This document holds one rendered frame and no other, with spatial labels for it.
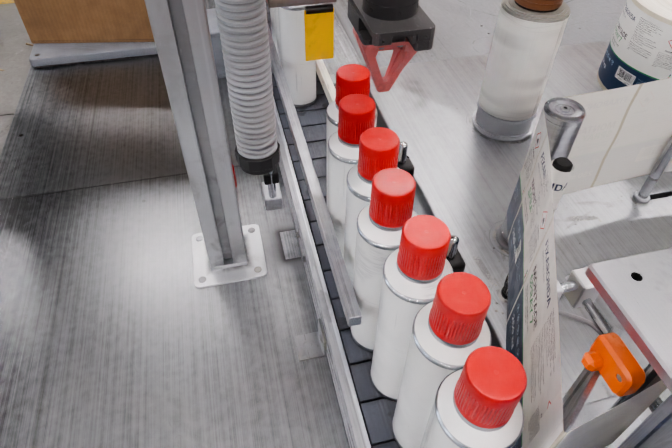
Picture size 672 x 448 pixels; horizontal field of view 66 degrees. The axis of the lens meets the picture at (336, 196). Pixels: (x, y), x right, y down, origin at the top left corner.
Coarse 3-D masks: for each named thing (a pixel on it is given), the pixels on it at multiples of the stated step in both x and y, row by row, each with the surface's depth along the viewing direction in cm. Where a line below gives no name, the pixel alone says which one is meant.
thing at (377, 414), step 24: (312, 120) 78; (288, 144) 74; (312, 144) 74; (312, 216) 64; (336, 288) 57; (336, 312) 54; (360, 360) 50; (360, 384) 49; (360, 408) 51; (384, 408) 47; (384, 432) 46
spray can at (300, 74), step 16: (288, 16) 71; (288, 32) 72; (304, 32) 72; (288, 48) 74; (304, 48) 74; (288, 64) 76; (304, 64) 76; (288, 80) 78; (304, 80) 78; (304, 96) 79
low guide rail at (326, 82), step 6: (318, 60) 84; (318, 66) 83; (324, 66) 83; (318, 72) 83; (324, 72) 82; (324, 78) 80; (330, 78) 80; (324, 84) 80; (330, 84) 79; (324, 90) 81; (330, 90) 78; (330, 96) 77; (330, 102) 78
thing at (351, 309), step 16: (272, 48) 77; (272, 64) 74; (288, 96) 68; (288, 112) 66; (304, 144) 61; (304, 160) 59; (304, 176) 59; (320, 192) 55; (320, 208) 54; (320, 224) 52; (336, 240) 51; (336, 256) 49; (336, 272) 48; (352, 288) 47; (352, 304) 45; (352, 320) 45
